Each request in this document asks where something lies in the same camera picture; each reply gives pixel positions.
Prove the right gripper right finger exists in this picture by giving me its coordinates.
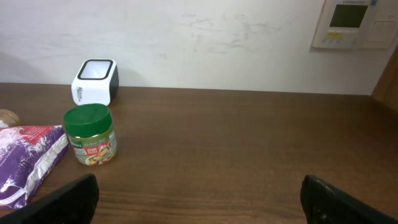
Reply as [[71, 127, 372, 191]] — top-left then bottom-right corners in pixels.
[[300, 175, 397, 224]]

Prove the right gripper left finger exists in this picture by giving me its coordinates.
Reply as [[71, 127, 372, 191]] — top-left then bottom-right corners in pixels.
[[1, 174, 99, 224]]

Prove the red purple pad packet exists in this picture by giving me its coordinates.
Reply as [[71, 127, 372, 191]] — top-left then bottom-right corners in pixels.
[[1, 125, 69, 209]]

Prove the green lid seasoning jar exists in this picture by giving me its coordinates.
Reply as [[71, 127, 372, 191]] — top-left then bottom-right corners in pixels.
[[63, 103, 118, 166]]

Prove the white cream tube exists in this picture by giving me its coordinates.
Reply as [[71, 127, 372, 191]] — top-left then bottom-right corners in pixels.
[[0, 109, 21, 128]]

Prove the wall thermostat panel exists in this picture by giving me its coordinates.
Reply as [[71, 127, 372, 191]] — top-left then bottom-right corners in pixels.
[[312, 0, 397, 50]]

